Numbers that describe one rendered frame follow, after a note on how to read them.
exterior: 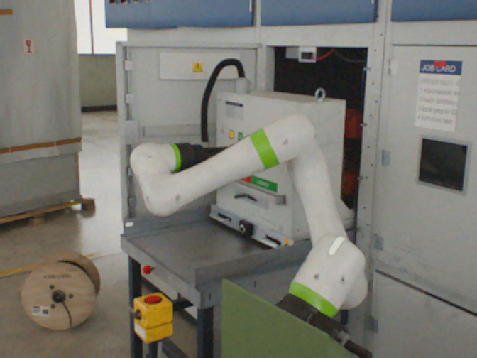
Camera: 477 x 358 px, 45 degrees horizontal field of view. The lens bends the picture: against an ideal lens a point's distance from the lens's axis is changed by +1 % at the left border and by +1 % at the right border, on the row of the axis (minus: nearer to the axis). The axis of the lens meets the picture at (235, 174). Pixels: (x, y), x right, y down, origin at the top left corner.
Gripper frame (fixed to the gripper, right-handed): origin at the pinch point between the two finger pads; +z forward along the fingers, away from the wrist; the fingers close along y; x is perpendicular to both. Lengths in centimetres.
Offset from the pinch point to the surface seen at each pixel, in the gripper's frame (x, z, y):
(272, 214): -24.6, 13.6, -0.3
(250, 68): 24, 39, -50
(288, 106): 14.6, 13.7, 6.8
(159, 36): 38, 42, -145
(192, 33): 40, 42, -107
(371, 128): 6.8, 41.6, 18.3
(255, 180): -14.4, 13.5, -10.6
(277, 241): -33.1, 12.5, 4.7
